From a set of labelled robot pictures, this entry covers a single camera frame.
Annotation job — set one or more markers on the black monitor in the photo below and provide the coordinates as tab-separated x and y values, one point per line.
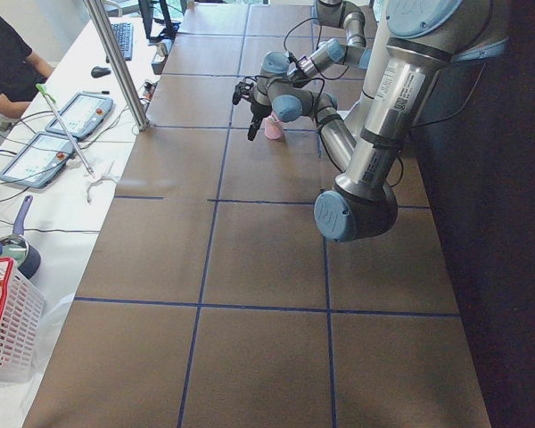
156	20

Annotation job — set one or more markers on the white plastic hook piece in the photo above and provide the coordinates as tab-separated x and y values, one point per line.
105	174

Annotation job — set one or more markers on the black keyboard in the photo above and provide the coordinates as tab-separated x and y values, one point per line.
124	35

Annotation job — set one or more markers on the pink mesh pen holder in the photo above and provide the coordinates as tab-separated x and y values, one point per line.
273	129

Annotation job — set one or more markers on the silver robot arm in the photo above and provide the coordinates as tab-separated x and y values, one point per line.
402	53
339	40

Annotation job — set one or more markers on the blue bowl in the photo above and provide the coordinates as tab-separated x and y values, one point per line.
15	245

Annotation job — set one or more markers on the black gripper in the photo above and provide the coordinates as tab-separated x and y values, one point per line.
255	117

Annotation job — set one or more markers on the upper teach pendant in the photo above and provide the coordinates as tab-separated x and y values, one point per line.
84	113

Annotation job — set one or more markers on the lower teach pendant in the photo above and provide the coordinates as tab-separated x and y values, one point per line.
37	164

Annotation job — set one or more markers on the teach pendant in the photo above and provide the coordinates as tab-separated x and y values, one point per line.
37	164
84	113

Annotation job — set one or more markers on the seated person black shirt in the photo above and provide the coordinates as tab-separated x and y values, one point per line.
21	70

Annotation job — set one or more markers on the long metal rod tool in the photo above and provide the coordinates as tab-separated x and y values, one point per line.
51	103

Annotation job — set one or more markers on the aluminium frame post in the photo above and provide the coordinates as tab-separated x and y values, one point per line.
102	25

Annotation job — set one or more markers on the black computer mouse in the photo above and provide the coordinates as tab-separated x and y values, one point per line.
98	72

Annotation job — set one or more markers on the white plastic basket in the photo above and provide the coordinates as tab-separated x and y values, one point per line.
21	307

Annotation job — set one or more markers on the black marker pen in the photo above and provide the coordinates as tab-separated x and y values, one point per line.
104	92

